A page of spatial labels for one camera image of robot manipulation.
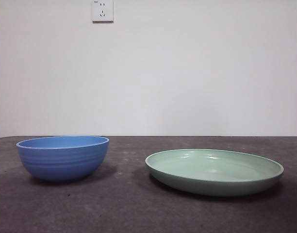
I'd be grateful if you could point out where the green round plate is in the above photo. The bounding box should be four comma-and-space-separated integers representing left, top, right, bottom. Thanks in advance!
145, 148, 284, 197

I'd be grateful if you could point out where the blue ribbed bowl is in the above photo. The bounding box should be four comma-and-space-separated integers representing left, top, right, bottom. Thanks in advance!
16, 135, 110, 183

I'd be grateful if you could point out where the white wall socket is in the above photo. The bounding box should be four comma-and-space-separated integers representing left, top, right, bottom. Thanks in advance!
91, 0, 114, 24

